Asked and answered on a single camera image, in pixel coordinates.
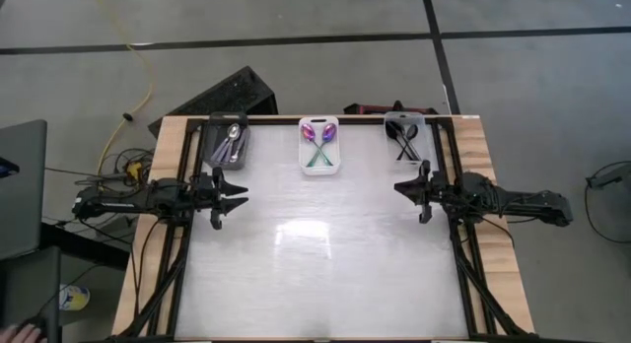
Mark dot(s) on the grey plastic bin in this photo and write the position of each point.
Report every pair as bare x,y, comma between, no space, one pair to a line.
209,146

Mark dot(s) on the grey laptop lid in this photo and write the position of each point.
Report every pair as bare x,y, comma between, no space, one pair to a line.
22,210

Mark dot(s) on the person's hand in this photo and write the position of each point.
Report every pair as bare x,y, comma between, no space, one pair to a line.
20,334

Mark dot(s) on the clear plastic bin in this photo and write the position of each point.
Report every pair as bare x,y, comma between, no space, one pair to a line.
405,164

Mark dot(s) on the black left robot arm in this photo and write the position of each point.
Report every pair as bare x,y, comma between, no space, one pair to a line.
128,201

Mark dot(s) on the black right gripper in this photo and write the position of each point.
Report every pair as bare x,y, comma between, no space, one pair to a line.
431,192

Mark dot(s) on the iridescent rainbow spoon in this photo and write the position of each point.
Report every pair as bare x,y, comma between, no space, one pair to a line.
308,132
329,132

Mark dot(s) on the blue black object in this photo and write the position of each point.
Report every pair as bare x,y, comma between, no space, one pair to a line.
7,169

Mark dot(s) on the white yellow roll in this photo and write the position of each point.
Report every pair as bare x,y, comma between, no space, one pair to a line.
74,298

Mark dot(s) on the dark grey desk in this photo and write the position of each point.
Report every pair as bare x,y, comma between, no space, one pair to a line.
29,284

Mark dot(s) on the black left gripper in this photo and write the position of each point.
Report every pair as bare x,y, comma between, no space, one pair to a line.
217,197

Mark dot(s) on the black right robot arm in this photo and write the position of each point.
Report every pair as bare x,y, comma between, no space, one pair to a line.
512,202

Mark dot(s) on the white plastic bin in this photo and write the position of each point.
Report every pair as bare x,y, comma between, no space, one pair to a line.
319,170

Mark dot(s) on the red black tool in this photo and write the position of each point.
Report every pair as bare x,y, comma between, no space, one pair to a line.
384,108

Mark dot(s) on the black base beam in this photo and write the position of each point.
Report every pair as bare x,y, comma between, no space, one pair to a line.
89,247

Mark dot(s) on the black spoon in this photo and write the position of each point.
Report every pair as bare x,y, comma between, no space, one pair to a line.
393,130
412,131
402,133

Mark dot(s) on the black computer mouse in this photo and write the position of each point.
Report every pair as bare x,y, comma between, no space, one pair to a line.
40,323

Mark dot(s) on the black perforated crate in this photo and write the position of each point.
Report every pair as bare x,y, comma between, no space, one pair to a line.
222,96

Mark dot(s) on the silver spoon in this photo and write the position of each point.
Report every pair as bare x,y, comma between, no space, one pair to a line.
238,148
223,155
233,132

